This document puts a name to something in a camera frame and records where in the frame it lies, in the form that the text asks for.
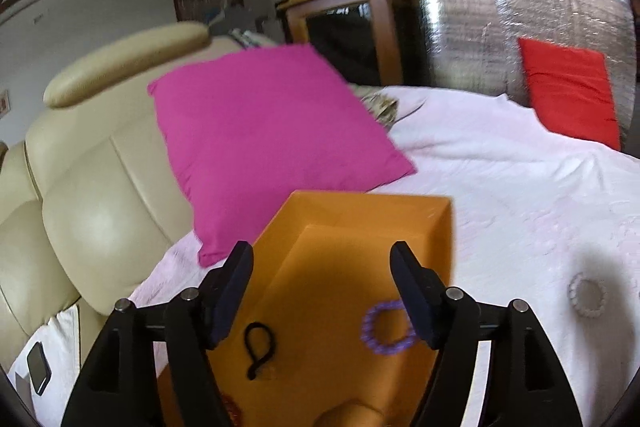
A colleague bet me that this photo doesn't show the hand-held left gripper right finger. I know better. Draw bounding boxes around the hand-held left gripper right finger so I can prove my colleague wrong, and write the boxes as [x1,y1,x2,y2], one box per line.
[390,241,583,427]

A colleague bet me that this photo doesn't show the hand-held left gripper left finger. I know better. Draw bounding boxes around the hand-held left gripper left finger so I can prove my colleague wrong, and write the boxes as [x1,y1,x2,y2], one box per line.
[60,241,255,427]

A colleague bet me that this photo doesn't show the orange cardboard box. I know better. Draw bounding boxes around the orange cardboard box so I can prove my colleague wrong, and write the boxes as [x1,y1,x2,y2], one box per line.
[155,189,453,427]

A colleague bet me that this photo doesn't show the white bead bracelet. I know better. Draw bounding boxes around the white bead bracelet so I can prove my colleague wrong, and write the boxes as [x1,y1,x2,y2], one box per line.
[567,272,608,319]

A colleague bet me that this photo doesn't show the white blanket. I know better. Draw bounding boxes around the white blanket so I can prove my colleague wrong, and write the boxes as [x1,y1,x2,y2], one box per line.
[7,84,640,427]

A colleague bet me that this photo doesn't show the cream leather sofa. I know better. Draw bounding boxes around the cream leather sofa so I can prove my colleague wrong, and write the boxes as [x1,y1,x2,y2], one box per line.
[0,21,211,373]

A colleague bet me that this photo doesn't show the pink cushion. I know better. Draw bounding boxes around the pink cushion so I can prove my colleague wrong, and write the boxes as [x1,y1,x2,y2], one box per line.
[147,43,418,268]

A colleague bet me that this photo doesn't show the patterned cloth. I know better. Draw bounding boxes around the patterned cloth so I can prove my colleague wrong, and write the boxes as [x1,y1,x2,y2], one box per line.
[350,84,401,128]

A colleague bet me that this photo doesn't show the black smartphone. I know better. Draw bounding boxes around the black smartphone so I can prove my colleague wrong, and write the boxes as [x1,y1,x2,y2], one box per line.
[26,341,52,397]

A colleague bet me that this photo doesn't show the red cushion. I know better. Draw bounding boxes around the red cushion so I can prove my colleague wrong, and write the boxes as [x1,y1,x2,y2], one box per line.
[517,37,623,152]

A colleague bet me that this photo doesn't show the striped cloth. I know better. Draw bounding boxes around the striped cloth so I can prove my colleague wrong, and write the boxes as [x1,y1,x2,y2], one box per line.
[220,29,276,50]

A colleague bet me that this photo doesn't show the silver foil insulation board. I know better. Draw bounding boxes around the silver foil insulation board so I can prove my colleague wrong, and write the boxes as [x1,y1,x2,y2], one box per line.
[407,0,637,152]

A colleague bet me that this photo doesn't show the window grille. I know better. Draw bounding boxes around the window grille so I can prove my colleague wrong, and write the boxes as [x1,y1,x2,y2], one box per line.
[172,0,246,25]

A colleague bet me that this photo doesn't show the black hair tie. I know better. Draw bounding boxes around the black hair tie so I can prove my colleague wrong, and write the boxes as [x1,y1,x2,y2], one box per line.
[243,322,276,382]

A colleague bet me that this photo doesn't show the purple bead bracelet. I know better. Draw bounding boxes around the purple bead bracelet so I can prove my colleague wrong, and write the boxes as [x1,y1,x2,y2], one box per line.
[361,299,418,350]

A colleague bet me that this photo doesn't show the red bead bracelet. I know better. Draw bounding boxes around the red bead bracelet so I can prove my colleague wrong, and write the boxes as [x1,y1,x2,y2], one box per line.
[220,394,243,427]

